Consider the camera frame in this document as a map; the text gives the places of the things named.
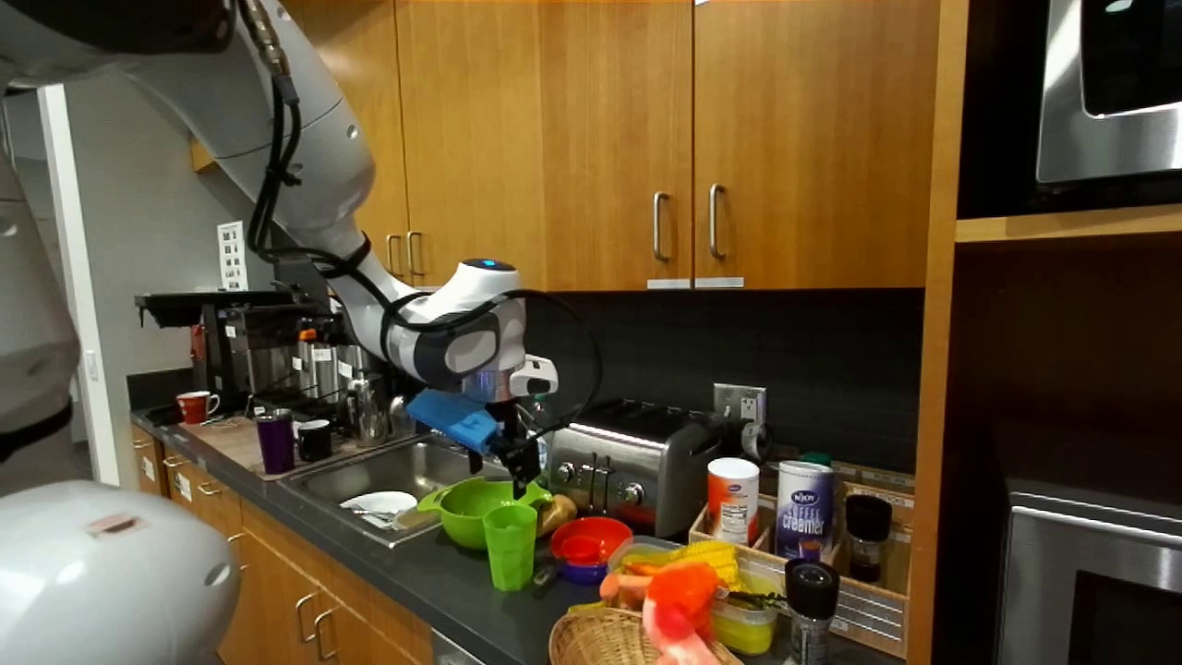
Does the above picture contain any wall power outlet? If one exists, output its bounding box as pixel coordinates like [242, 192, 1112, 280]
[714, 383, 765, 456]

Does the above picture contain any black white mug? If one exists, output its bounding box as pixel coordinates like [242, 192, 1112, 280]
[294, 417, 332, 463]

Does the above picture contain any purple mug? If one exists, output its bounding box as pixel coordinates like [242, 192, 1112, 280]
[256, 408, 294, 471]

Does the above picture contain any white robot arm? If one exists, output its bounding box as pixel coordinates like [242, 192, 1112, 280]
[0, 0, 539, 484]

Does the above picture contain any red mug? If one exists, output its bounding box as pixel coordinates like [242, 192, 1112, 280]
[175, 386, 221, 426]

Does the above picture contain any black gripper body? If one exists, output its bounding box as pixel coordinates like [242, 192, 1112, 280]
[491, 355, 556, 486]

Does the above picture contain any stainless steel sink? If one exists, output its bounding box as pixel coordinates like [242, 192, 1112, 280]
[285, 439, 485, 548]

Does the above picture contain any white blue canister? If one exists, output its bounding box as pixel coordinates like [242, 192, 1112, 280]
[776, 463, 832, 557]

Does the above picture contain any wicker basket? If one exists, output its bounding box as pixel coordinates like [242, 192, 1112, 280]
[546, 597, 743, 665]

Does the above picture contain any white plate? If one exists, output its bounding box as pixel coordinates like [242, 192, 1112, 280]
[342, 492, 417, 524]

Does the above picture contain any wooden condiment box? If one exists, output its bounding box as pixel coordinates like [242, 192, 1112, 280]
[684, 471, 920, 661]

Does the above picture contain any clear plastic container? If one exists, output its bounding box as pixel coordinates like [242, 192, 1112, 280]
[605, 535, 776, 657]

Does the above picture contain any green plastic cup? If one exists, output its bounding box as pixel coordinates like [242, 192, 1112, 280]
[485, 503, 535, 592]

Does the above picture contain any black pepper grinder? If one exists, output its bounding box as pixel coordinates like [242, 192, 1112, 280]
[787, 557, 838, 665]

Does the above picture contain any green plastic bowl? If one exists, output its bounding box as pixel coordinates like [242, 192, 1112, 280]
[417, 476, 549, 551]

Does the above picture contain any microwave oven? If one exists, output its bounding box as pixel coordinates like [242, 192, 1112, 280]
[1035, 0, 1182, 183]

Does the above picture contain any white orange canister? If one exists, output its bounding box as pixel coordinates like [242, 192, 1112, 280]
[705, 456, 762, 548]

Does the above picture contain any red and blue bowl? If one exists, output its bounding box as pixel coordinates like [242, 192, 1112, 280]
[549, 518, 631, 586]

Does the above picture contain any silver toaster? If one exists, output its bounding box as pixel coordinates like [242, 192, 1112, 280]
[544, 397, 731, 535]

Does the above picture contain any espresso machine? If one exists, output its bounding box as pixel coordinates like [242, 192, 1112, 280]
[136, 293, 349, 426]

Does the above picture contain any dark lidded jar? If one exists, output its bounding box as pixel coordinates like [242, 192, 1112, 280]
[845, 496, 895, 581]

